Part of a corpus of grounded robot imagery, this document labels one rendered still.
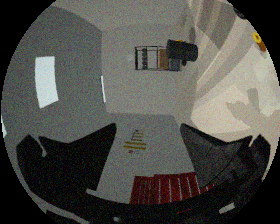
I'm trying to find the orange knob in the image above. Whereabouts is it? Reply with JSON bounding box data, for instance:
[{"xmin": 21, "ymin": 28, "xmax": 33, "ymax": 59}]
[{"xmin": 252, "ymin": 32, "xmax": 266, "ymax": 52}]

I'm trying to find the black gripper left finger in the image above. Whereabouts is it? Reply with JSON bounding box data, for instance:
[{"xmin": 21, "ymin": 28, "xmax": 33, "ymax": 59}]
[{"xmin": 37, "ymin": 123, "xmax": 116, "ymax": 192}]

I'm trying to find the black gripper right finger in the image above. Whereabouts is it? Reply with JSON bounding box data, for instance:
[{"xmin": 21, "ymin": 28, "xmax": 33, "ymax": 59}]
[{"xmin": 180, "ymin": 124, "xmax": 254, "ymax": 188}]

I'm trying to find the dark grey stepped pedestal with short shaft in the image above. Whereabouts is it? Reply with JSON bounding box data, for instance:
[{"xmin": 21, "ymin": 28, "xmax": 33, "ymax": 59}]
[{"xmin": 232, "ymin": 6, "xmax": 246, "ymax": 19}]

